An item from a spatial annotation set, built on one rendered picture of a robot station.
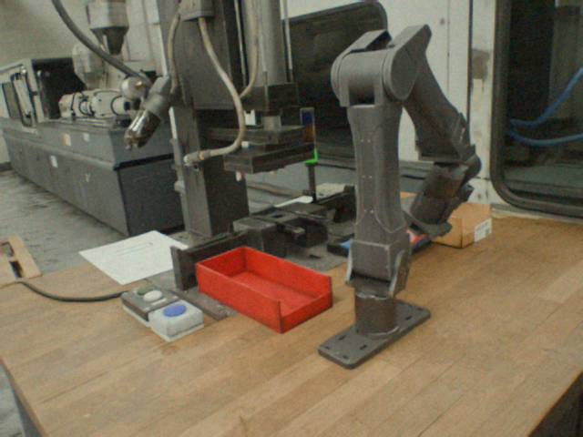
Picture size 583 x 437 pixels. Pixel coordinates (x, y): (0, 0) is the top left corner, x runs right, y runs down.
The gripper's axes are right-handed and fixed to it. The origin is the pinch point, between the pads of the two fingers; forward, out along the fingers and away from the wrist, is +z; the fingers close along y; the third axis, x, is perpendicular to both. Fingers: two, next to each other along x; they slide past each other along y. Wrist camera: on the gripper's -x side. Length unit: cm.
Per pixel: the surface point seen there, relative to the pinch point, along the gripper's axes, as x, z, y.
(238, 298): 34.1, 5.9, 7.6
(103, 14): -132, 140, 466
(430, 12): -53, -27, 50
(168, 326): 47.1, 6.5, 8.1
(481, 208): -26.2, -2.8, -0.5
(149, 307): 46, 11, 16
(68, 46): -236, 363, 873
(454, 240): -14.7, 0.9, -2.9
